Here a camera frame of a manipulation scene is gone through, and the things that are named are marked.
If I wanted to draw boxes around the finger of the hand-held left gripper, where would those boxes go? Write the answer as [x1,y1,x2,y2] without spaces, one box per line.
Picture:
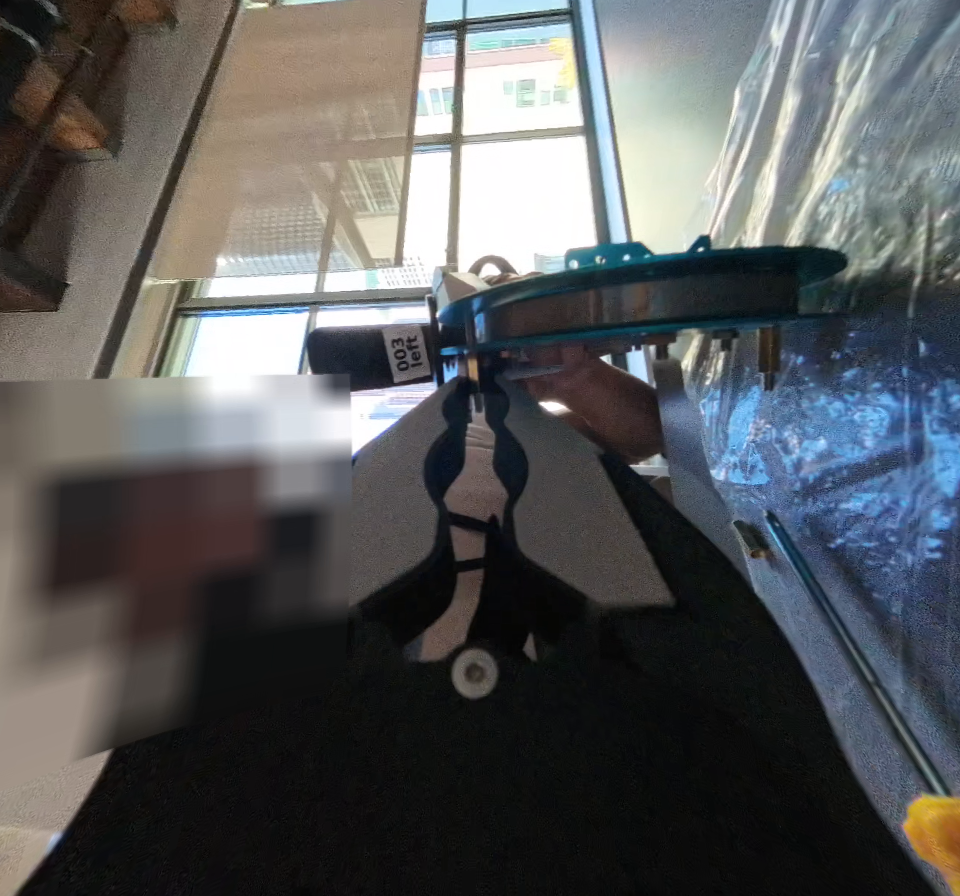
[438,270,492,308]

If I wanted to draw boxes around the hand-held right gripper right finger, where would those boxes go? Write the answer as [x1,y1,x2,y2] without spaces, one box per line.
[491,375,676,612]

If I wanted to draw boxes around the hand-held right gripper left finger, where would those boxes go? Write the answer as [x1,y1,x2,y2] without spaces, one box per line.
[351,379,470,614]

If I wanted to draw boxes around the blue metal turntable base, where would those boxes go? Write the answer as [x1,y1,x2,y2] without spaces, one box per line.
[435,235,849,395]

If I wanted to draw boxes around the person's left hand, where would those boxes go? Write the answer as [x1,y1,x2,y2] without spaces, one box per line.
[521,349,667,466]

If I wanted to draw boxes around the person's torso in pale shirt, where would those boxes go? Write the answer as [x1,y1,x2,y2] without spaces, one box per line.
[0,424,541,893]

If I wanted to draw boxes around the large window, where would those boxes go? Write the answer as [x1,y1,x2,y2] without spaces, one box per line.
[157,0,631,417]

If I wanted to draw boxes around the beige roller blind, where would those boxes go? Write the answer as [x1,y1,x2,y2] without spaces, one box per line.
[146,0,429,282]

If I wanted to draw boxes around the wooden ceiling baffles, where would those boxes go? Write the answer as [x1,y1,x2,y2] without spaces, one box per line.
[0,0,181,312]

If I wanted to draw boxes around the clear plastic bag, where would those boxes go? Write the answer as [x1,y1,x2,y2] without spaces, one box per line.
[652,0,960,837]

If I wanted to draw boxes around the yellow handled screwdriver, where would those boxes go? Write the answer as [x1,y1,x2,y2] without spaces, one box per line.
[761,510,960,884]

